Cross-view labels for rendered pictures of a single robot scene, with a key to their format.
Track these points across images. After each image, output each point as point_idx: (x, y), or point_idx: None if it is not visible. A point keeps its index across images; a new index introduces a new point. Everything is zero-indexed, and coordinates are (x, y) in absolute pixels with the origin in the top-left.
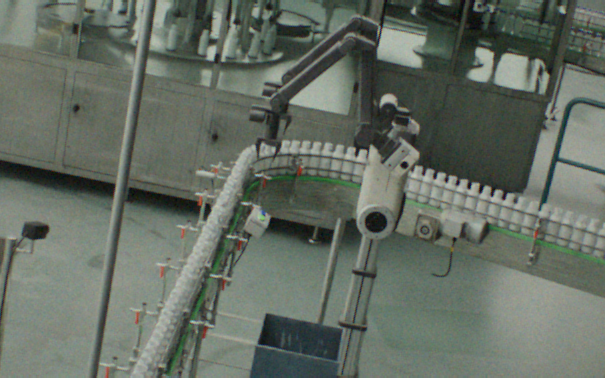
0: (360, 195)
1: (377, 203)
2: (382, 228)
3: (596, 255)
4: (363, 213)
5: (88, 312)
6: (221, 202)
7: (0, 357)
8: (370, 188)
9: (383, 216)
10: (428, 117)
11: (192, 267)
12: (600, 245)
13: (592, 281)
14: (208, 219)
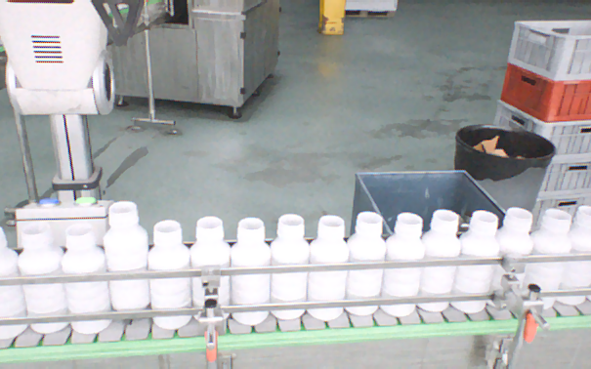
0: (70, 56)
1: (101, 50)
2: (110, 86)
3: None
4: (103, 77)
5: None
6: (136, 215)
7: None
8: (100, 26)
9: (107, 66)
10: None
11: None
12: None
13: None
14: (257, 234)
